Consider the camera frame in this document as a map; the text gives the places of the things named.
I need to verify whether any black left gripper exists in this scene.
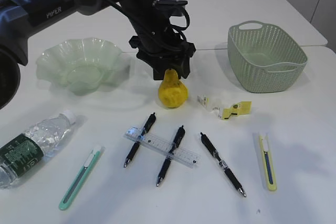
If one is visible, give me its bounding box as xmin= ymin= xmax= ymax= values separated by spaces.
xmin=120 ymin=0 xmax=196 ymax=80

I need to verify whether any yellow pear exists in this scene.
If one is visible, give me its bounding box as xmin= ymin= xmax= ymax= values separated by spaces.
xmin=158 ymin=69 xmax=188 ymax=109

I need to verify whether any yellow white waste paper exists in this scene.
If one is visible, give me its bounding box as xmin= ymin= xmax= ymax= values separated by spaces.
xmin=197 ymin=95 xmax=252 ymax=120

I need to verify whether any yellow utility knife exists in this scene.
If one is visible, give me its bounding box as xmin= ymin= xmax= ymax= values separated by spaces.
xmin=258 ymin=134 xmax=277 ymax=191

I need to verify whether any clear plastic water bottle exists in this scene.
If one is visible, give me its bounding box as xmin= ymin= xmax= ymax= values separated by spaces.
xmin=1 ymin=110 xmax=77 ymax=189

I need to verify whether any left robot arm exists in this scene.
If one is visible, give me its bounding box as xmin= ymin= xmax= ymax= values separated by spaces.
xmin=1 ymin=0 xmax=196 ymax=106

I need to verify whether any black square pen holder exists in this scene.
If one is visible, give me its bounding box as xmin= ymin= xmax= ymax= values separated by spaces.
xmin=153 ymin=68 xmax=183 ymax=80

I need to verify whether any black pen left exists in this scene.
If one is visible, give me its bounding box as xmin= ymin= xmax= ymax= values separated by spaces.
xmin=123 ymin=112 xmax=156 ymax=168

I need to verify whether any black pen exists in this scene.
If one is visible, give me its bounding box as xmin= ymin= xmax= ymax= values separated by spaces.
xmin=200 ymin=132 xmax=247 ymax=198
xmin=123 ymin=112 xmax=156 ymax=168
xmin=156 ymin=125 xmax=185 ymax=187

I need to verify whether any black pen middle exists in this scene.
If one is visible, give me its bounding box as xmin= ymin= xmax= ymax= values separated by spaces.
xmin=156 ymin=125 xmax=185 ymax=187

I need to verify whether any transparent plastic ruler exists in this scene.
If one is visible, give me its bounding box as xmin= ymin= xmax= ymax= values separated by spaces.
xmin=124 ymin=127 xmax=200 ymax=167

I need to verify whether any pale green wavy glass plate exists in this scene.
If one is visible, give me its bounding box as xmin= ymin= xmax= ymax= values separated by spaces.
xmin=36 ymin=37 xmax=122 ymax=95

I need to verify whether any green woven plastic basket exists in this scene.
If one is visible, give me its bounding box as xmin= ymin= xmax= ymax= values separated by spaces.
xmin=227 ymin=20 xmax=308 ymax=93

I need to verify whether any black pen right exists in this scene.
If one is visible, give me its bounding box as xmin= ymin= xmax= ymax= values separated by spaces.
xmin=200 ymin=132 xmax=247 ymax=198

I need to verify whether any green utility knife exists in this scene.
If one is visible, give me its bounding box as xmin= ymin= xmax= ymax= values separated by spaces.
xmin=58 ymin=145 xmax=104 ymax=211

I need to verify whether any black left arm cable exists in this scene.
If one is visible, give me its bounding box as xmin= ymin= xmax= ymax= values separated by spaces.
xmin=60 ymin=0 xmax=191 ymax=49

